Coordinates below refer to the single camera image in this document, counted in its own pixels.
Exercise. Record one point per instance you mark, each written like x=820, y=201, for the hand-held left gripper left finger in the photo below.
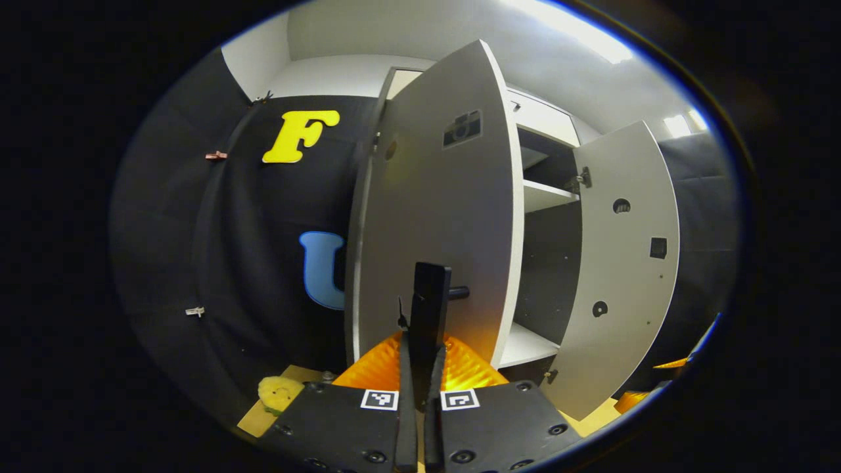
x=406, y=427

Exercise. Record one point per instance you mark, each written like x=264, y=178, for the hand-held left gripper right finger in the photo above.
x=433, y=433

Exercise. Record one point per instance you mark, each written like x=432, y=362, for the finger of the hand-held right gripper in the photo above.
x=631, y=401
x=670, y=363

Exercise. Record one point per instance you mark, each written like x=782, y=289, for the white cabinet door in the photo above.
x=624, y=263
x=433, y=210

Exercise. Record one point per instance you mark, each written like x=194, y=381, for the white double-door shoe cabinet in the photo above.
x=548, y=263

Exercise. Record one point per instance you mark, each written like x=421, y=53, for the metal door hinge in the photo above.
x=550, y=376
x=581, y=179

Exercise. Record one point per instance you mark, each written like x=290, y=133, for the white cabinet shelf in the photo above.
x=525, y=345
x=542, y=194
x=533, y=157

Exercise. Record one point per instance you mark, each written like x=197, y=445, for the yellow plush toy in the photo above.
x=279, y=394

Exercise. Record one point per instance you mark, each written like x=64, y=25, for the square ceiling light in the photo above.
x=677, y=126

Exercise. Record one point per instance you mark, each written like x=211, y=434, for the white cloth clip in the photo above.
x=194, y=311

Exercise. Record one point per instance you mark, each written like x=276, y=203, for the black backdrop cloth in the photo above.
x=250, y=230

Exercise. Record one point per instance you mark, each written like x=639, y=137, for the red cloth clip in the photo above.
x=215, y=156

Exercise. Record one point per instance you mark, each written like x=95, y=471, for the black cloth clip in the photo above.
x=261, y=98

